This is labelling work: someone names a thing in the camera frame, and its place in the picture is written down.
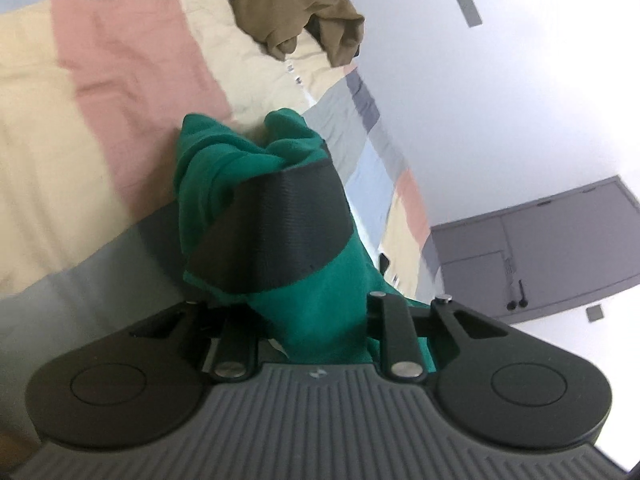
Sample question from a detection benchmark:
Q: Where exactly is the green hoodie with white drawstrings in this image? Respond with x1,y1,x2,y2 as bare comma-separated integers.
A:
171,107,442,373

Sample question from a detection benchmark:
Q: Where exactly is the grey wardrobe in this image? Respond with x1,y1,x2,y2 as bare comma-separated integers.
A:
432,177,639,323

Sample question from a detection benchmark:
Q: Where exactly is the patchwork pastel bedsheet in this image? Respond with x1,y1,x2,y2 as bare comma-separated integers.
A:
1,0,442,440

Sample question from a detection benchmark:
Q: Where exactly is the brown garment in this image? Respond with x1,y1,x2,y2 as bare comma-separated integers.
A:
232,0,364,67

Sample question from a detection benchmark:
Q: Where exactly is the small grey wall plate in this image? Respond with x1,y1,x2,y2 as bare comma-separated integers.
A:
586,304,604,323

